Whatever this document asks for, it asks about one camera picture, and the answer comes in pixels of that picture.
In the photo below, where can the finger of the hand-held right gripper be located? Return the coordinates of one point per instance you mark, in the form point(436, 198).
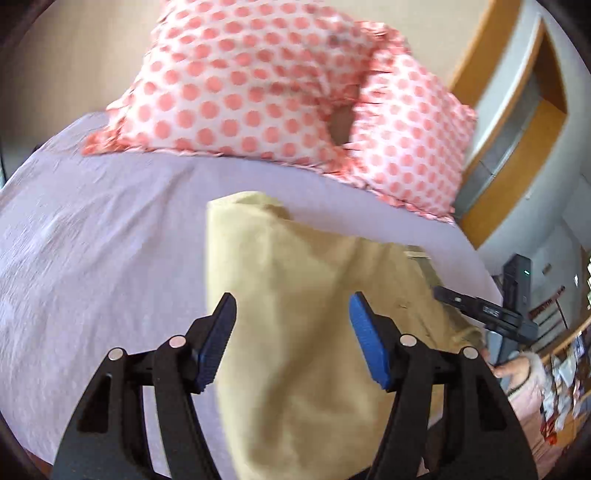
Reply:
point(457, 301)

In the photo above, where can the bed with lavender sheet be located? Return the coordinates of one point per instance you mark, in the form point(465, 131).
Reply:
point(101, 240)

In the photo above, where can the wooden headboard shelf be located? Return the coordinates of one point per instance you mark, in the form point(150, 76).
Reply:
point(517, 115)

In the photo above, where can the small pink polka dot pillow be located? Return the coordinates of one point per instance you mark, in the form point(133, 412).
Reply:
point(411, 138)

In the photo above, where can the large pink polka dot pillow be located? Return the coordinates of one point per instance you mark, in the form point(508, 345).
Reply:
point(240, 78)

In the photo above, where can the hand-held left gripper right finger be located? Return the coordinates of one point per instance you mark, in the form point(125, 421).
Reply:
point(369, 341)

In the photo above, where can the cluttered wooden shelf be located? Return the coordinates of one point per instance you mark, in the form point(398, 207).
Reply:
point(565, 374)

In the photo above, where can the person's right hand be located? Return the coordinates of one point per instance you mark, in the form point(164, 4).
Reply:
point(510, 369)

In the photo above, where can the person's right forearm pink sleeve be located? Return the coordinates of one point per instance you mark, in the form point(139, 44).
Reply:
point(531, 415)

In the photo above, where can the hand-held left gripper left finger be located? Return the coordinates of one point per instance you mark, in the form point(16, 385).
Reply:
point(213, 344)

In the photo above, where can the beige pants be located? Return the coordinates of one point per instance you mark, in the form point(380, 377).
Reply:
point(295, 323)

